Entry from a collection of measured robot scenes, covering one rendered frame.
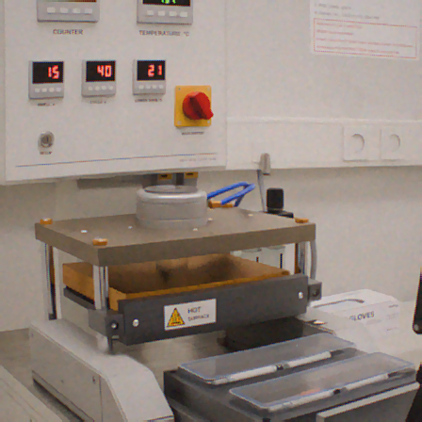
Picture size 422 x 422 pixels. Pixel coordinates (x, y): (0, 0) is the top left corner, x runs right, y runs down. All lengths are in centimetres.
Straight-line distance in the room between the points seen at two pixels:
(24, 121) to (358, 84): 93
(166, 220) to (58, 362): 20
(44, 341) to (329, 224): 95
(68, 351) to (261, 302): 22
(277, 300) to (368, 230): 90
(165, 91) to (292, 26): 65
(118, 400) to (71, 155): 37
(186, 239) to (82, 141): 24
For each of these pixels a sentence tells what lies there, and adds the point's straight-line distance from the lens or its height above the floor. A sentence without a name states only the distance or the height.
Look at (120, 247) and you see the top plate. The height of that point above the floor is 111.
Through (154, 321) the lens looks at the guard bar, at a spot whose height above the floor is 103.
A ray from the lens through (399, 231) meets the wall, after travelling 184.
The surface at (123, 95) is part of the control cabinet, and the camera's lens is 103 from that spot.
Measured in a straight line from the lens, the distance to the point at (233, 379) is 74.
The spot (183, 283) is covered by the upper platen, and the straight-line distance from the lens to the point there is 87.
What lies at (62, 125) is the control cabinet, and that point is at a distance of 100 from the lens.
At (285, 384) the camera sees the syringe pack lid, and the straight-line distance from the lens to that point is 72.
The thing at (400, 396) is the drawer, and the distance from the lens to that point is 69.
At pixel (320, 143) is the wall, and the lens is 163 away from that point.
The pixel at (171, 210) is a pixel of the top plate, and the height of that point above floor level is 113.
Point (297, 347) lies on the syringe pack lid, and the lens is 83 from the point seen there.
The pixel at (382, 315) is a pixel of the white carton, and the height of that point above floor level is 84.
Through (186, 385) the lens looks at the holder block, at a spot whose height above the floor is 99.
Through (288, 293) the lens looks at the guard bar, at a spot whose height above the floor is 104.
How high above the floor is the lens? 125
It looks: 8 degrees down
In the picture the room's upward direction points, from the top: straight up
